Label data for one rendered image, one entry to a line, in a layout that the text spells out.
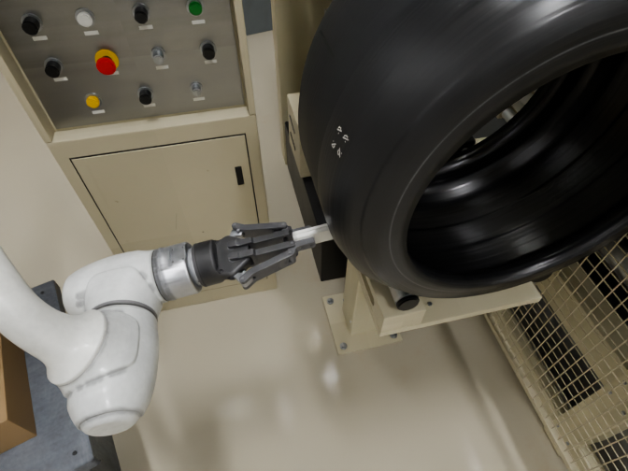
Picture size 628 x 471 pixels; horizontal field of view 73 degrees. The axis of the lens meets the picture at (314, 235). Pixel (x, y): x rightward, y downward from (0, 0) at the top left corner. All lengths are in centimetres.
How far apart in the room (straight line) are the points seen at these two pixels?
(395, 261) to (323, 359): 116
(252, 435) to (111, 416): 108
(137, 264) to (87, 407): 22
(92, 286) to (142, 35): 65
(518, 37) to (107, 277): 62
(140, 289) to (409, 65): 49
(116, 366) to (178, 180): 83
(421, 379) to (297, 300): 59
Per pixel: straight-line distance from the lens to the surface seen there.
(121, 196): 141
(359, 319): 167
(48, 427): 113
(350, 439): 165
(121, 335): 64
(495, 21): 46
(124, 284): 71
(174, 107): 126
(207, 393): 173
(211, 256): 70
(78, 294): 76
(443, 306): 96
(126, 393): 62
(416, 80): 46
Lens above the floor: 160
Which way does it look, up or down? 51 degrees down
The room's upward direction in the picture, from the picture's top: straight up
